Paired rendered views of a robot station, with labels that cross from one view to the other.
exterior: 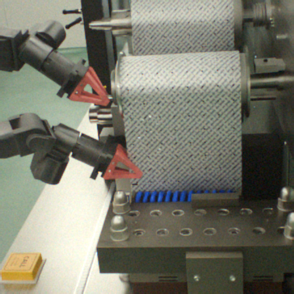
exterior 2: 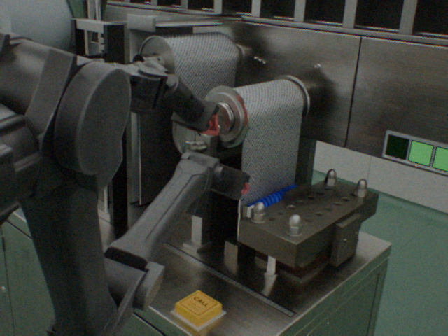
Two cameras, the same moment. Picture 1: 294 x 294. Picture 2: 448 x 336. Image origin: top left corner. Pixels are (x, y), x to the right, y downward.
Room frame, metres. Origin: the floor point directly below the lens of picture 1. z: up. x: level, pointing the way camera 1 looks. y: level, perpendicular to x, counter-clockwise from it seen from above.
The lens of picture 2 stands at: (0.43, 0.99, 1.56)
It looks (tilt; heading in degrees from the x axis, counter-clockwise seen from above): 21 degrees down; 303
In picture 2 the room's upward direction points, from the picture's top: 3 degrees clockwise
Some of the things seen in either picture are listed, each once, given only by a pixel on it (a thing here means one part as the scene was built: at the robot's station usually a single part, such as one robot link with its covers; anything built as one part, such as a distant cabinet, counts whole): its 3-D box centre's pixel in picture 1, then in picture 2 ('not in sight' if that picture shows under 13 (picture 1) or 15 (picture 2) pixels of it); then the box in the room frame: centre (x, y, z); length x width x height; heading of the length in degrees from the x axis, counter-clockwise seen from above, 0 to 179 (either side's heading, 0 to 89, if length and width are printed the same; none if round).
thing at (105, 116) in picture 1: (117, 165); (199, 193); (1.10, 0.07, 1.05); 0.06 x 0.05 x 0.31; 82
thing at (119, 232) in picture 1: (118, 226); (295, 223); (0.84, 0.07, 1.05); 0.04 x 0.04 x 0.04
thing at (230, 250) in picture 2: not in sight; (265, 232); (0.98, -0.08, 0.92); 0.28 x 0.04 x 0.04; 82
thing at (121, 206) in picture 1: (120, 200); (258, 211); (0.93, 0.06, 1.05); 0.04 x 0.04 x 0.04
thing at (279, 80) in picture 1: (265, 80); not in sight; (1.02, -0.25, 1.25); 0.07 x 0.04 x 0.04; 82
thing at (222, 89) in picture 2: (124, 86); (225, 117); (1.06, 0.04, 1.25); 0.15 x 0.01 x 0.15; 172
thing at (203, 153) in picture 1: (184, 157); (270, 166); (0.98, -0.07, 1.11); 0.23 x 0.01 x 0.18; 82
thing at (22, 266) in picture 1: (21, 266); (198, 308); (0.93, 0.29, 0.91); 0.07 x 0.07 x 0.02; 82
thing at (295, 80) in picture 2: (246, 81); (286, 102); (1.03, -0.21, 1.25); 0.15 x 0.01 x 0.15; 172
